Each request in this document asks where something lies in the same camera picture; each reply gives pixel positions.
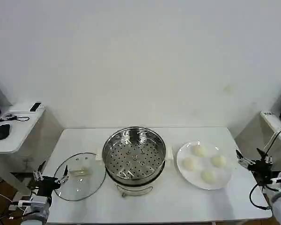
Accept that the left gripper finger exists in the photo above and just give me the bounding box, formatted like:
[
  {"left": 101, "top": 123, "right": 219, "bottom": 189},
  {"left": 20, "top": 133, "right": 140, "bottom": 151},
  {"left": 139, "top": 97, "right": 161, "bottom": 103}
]
[
  {"left": 54, "top": 165, "right": 69, "bottom": 185},
  {"left": 33, "top": 161, "right": 47, "bottom": 181}
]

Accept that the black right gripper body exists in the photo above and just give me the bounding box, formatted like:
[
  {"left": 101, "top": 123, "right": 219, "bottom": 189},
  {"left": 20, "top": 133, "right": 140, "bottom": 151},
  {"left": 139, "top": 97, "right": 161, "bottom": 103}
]
[{"left": 248, "top": 159, "right": 274, "bottom": 186}]

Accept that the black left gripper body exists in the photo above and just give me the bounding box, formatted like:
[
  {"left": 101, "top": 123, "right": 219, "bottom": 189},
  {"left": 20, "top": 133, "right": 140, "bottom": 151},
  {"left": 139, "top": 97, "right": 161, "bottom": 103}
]
[{"left": 36, "top": 175, "right": 62, "bottom": 198}]

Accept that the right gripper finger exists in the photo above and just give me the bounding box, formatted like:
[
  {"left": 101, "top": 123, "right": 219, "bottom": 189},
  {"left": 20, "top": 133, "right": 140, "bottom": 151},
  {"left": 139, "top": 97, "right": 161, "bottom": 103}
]
[
  {"left": 235, "top": 150, "right": 256, "bottom": 169},
  {"left": 257, "top": 147, "right": 274, "bottom": 164}
]

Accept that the round glass lid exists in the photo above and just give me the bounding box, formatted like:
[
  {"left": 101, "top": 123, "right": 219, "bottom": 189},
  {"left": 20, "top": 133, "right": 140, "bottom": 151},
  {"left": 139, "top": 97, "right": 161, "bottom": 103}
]
[{"left": 53, "top": 152, "right": 107, "bottom": 202}]

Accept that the white steamed bun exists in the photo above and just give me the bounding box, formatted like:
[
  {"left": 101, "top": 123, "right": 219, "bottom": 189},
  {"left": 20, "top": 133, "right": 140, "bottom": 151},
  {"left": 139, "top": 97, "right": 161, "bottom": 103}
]
[
  {"left": 210, "top": 155, "right": 226, "bottom": 168},
  {"left": 192, "top": 145, "right": 207, "bottom": 158},
  {"left": 182, "top": 157, "right": 196, "bottom": 170},
  {"left": 200, "top": 169, "right": 217, "bottom": 183}
]

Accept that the white side desk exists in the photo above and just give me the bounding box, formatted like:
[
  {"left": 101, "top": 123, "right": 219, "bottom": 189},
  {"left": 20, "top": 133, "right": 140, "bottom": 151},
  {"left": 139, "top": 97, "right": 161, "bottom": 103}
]
[
  {"left": 0, "top": 102, "right": 64, "bottom": 195},
  {"left": 234, "top": 111, "right": 281, "bottom": 162}
]

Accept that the white round plate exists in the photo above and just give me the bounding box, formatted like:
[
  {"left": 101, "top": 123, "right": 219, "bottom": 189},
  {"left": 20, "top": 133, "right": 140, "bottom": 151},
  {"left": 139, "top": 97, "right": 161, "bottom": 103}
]
[{"left": 176, "top": 140, "right": 233, "bottom": 191}]

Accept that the black computer mouse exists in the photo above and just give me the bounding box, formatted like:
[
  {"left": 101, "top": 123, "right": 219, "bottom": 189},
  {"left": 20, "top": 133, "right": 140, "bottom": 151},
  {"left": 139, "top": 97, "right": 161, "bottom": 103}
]
[{"left": 0, "top": 124, "right": 11, "bottom": 141}]

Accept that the small black white device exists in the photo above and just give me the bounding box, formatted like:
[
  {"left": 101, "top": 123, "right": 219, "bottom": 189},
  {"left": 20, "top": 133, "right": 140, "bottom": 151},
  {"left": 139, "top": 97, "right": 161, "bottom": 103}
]
[{"left": 29, "top": 102, "right": 43, "bottom": 113}]

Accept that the white electric cooker base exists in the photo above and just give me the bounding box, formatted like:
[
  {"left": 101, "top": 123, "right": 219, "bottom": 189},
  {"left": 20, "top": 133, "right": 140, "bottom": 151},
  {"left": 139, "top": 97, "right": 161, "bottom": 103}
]
[{"left": 106, "top": 164, "right": 166, "bottom": 199}]

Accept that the steel perforated steamer pot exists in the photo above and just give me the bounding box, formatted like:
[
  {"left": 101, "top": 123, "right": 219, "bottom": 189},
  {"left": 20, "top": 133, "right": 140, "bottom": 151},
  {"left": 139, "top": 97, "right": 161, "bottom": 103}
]
[{"left": 95, "top": 126, "right": 173, "bottom": 186}]

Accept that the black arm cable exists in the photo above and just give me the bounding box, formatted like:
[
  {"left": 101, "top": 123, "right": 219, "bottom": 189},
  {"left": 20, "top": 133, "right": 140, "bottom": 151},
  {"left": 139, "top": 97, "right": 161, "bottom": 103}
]
[{"left": 263, "top": 126, "right": 281, "bottom": 156}]

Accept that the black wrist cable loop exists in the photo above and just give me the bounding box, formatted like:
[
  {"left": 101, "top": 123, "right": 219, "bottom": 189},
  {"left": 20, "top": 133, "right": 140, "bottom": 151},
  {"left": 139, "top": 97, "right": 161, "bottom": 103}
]
[{"left": 249, "top": 182, "right": 273, "bottom": 210}]

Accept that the white floor cable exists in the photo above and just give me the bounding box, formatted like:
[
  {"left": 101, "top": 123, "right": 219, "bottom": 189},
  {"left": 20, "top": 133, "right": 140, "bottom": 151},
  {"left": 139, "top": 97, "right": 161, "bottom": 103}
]
[{"left": 0, "top": 187, "right": 15, "bottom": 203}]

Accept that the thin black desk cable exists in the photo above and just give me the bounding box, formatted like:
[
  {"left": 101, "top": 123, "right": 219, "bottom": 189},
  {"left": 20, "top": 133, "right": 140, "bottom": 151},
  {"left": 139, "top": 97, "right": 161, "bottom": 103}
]
[{"left": 0, "top": 113, "right": 30, "bottom": 122}]

